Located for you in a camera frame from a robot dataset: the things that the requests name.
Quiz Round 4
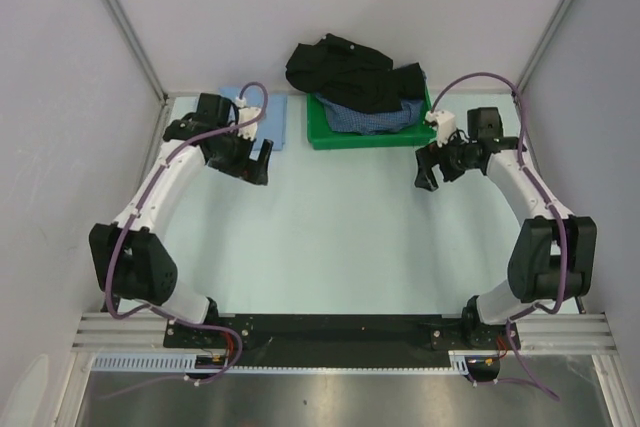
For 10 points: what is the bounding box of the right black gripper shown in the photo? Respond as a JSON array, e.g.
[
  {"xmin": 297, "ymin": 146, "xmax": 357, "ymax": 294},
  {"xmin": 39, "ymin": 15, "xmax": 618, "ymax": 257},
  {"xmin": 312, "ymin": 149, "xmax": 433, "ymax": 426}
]
[{"xmin": 414, "ymin": 128, "xmax": 477, "ymax": 192}]

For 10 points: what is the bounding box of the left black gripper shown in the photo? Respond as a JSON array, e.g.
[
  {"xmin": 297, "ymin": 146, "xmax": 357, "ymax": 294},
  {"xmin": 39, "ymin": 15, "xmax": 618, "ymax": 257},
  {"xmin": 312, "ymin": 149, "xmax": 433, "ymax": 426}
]
[{"xmin": 209, "ymin": 126, "xmax": 272, "ymax": 185}]

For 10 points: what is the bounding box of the light blue long sleeve shirt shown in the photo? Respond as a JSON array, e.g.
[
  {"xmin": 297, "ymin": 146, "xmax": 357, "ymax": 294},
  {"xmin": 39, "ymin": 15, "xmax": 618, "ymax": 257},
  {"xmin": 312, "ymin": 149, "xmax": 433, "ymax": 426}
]
[{"xmin": 219, "ymin": 86, "xmax": 287, "ymax": 152}]

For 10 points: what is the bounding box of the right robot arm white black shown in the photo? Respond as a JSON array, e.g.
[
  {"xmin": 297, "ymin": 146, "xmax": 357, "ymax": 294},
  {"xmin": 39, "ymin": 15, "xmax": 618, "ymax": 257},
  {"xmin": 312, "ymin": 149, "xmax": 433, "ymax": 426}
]
[{"xmin": 414, "ymin": 107, "xmax": 597, "ymax": 349}]

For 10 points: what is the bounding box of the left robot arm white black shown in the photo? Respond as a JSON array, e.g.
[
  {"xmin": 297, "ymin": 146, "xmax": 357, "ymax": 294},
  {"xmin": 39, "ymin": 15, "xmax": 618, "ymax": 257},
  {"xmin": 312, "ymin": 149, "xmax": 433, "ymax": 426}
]
[{"xmin": 89, "ymin": 83, "xmax": 273, "ymax": 347}]

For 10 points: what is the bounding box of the black long sleeve shirt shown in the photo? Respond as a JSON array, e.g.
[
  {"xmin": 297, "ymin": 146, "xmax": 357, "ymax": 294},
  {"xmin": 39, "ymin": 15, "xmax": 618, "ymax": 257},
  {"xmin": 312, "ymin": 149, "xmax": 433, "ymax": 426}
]
[{"xmin": 285, "ymin": 33, "xmax": 426, "ymax": 114}]

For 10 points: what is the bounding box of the green plastic bin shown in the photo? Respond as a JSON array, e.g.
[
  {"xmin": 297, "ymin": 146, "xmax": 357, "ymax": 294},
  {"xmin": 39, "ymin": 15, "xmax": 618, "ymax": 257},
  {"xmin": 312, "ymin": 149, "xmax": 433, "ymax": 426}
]
[{"xmin": 306, "ymin": 92, "xmax": 435, "ymax": 150}]

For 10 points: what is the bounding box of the dark blue checked shirt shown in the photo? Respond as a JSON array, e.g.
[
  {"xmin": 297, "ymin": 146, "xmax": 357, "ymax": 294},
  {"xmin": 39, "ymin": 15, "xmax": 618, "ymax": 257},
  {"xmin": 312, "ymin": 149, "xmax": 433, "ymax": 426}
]
[{"xmin": 313, "ymin": 62, "xmax": 426, "ymax": 135}]

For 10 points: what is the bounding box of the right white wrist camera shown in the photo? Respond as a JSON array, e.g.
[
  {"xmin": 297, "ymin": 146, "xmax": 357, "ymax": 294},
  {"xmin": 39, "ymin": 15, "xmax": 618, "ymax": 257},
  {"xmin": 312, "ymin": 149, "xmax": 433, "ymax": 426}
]
[{"xmin": 425, "ymin": 110, "xmax": 457, "ymax": 147}]

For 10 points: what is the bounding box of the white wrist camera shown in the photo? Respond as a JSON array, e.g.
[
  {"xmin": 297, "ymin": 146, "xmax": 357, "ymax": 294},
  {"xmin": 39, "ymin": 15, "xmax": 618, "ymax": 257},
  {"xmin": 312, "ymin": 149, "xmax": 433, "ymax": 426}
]
[
  {"xmin": 425, "ymin": 110, "xmax": 457, "ymax": 147},
  {"xmin": 234, "ymin": 97, "xmax": 262, "ymax": 141}
]

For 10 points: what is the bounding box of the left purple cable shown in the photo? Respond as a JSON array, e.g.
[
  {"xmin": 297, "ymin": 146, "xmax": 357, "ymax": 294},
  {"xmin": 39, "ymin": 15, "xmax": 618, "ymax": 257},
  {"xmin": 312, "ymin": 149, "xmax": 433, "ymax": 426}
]
[{"xmin": 94, "ymin": 80, "xmax": 270, "ymax": 401}]

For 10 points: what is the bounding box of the purple cable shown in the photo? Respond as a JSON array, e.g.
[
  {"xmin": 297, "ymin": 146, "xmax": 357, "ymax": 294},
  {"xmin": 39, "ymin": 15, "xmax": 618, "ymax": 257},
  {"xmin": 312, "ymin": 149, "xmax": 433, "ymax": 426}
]
[
  {"xmin": 429, "ymin": 71, "xmax": 574, "ymax": 402},
  {"xmin": 94, "ymin": 80, "xmax": 270, "ymax": 401}
]

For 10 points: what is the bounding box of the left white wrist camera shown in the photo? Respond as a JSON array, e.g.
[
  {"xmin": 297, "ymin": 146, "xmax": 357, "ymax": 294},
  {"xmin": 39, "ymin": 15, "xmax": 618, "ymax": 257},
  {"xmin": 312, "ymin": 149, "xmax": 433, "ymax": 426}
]
[{"xmin": 234, "ymin": 97, "xmax": 262, "ymax": 141}]

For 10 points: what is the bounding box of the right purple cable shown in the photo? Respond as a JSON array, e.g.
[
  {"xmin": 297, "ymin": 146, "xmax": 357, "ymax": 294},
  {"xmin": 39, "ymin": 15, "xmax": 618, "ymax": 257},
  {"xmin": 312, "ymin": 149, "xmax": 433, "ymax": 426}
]
[{"xmin": 429, "ymin": 71, "xmax": 574, "ymax": 402}]

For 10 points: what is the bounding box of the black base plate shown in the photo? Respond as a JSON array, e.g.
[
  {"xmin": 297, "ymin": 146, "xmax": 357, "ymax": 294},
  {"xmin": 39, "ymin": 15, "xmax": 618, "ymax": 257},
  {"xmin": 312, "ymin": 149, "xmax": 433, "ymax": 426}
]
[{"xmin": 164, "ymin": 313, "xmax": 521, "ymax": 369}]

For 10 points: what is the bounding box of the aluminium frame rail front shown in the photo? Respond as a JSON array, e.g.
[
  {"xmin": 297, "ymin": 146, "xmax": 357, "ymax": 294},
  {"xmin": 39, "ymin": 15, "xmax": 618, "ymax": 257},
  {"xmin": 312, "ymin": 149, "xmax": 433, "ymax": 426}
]
[{"xmin": 72, "ymin": 313, "xmax": 617, "ymax": 355}]

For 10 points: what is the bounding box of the white slotted cable duct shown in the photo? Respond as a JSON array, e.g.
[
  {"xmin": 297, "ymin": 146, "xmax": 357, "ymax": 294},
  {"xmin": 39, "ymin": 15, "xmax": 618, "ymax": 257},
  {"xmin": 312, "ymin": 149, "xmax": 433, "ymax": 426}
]
[{"xmin": 92, "ymin": 353, "xmax": 197, "ymax": 372}]

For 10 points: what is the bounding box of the right aluminium corner post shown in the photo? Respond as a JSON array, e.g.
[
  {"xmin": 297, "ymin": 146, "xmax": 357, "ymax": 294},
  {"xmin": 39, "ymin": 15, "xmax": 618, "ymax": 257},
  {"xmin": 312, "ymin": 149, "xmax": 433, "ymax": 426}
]
[{"xmin": 516, "ymin": 0, "xmax": 576, "ymax": 92}]

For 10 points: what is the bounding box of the aluminium corner post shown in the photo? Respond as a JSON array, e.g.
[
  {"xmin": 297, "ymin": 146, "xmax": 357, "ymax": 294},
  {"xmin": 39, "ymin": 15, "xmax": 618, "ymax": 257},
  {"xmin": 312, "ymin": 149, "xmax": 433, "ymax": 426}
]
[
  {"xmin": 74, "ymin": 0, "xmax": 170, "ymax": 103},
  {"xmin": 516, "ymin": 0, "xmax": 576, "ymax": 92}
]

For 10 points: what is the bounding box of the left aluminium corner post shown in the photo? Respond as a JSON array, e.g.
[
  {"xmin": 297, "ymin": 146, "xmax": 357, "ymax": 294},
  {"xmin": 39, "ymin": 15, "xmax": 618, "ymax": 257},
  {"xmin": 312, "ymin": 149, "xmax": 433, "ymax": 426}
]
[{"xmin": 74, "ymin": 0, "xmax": 170, "ymax": 103}]

